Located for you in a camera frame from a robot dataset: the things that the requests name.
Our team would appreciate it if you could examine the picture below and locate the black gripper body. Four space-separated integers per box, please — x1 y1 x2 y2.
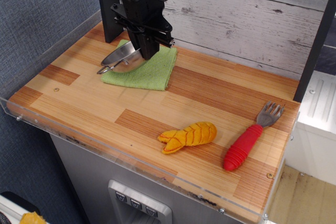
111 0 174 47

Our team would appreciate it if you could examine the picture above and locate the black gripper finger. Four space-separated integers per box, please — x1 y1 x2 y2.
136 34 160 60
127 29 139 49

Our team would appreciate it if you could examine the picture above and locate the steel colander bowl with handles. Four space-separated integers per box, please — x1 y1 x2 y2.
97 41 146 74

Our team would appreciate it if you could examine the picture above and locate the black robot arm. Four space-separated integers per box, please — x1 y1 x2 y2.
111 0 174 60

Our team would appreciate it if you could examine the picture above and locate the green towel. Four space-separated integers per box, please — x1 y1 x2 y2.
101 40 177 91

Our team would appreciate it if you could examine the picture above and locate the orange plush fish toy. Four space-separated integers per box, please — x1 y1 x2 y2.
157 122 217 154

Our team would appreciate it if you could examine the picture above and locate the clear acrylic table guard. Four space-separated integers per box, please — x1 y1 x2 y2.
1 8 302 223

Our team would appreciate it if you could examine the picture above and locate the grey toy fridge cabinet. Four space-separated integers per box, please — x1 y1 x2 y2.
51 135 238 223

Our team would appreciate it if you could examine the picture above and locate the water dispenser button panel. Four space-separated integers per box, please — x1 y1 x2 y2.
108 179 173 224

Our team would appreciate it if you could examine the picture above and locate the yellow object at corner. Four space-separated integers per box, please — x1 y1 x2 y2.
19 212 47 224

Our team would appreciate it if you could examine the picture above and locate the black left post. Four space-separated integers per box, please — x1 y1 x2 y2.
99 0 123 43

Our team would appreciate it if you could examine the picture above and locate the black post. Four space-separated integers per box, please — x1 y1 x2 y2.
293 0 335 102
99 0 123 43

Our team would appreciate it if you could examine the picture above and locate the fork with red handle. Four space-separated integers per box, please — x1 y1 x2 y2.
223 101 285 171

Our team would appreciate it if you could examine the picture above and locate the black right post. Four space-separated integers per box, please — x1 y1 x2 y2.
293 0 335 102

